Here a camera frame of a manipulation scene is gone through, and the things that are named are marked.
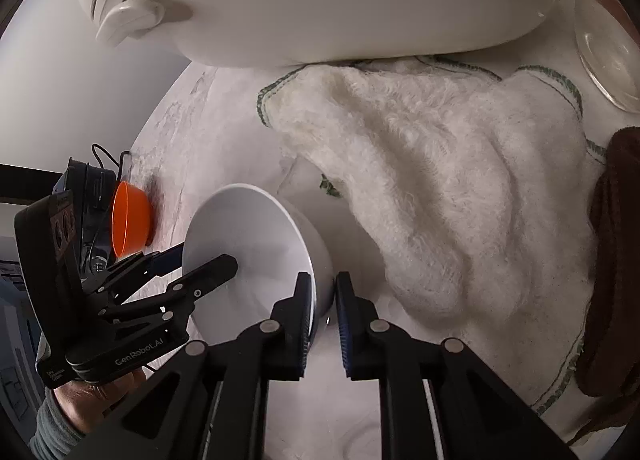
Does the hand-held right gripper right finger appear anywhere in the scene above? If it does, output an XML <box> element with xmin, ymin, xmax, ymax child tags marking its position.
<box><xmin>334</xmin><ymin>271</ymin><xmax>581</xmax><ymax>460</ymax></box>

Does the white towel with green trim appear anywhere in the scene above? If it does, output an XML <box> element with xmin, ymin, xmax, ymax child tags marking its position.
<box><xmin>257</xmin><ymin>56</ymin><xmax>608</xmax><ymax>416</ymax></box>

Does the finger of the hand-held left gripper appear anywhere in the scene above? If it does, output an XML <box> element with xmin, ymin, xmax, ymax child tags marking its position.
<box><xmin>97</xmin><ymin>254</ymin><xmax>239</xmax><ymax>323</ymax></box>
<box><xmin>80</xmin><ymin>241</ymin><xmax>187</xmax><ymax>298</ymax></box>

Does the white bowl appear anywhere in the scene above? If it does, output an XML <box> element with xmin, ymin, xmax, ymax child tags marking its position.
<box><xmin>182</xmin><ymin>183</ymin><xmax>335</xmax><ymax>345</ymax></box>

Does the person's left hand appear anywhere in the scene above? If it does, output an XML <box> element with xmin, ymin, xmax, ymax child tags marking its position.
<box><xmin>52</xmin><ymin>367</ymin><xmax>148</xmax><ymax>436</ymax></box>

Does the clear drinking glass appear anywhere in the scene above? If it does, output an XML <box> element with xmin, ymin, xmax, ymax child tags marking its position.
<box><xmin>574</xmin><ymin>0</ymin><xmax>640</xmax><ymax>113</ymax></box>

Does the dark blue electric cooker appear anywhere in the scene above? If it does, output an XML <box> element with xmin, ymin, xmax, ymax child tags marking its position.
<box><xmin>52</xmin><ymin>156</ymin><xmax>133</xmax><ymax>281</ymax></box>

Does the person's left forearm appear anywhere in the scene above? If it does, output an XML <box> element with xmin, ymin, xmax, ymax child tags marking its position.
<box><xmin>30</xmin><ymin>390</ymin><xmax>88</xmax><ymax>460</ymax></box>

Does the orange bowl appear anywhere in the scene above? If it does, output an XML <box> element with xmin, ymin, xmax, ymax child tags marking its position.
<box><xmin>111</xmin><ymin>181</ymin><xmax>154</xmax><ymax>259</ymax></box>

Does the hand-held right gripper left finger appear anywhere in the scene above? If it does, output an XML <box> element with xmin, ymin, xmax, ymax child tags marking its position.
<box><xmin>65</xmin><ymin>271</ymin><xmax>317</xmax><ymax>460</ymax></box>

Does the brown towel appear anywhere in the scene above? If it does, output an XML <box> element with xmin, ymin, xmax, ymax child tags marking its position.
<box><xmin>570</xmin><ymin>126</ymin><xmax>640</xmax><ymax>446</ymax></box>

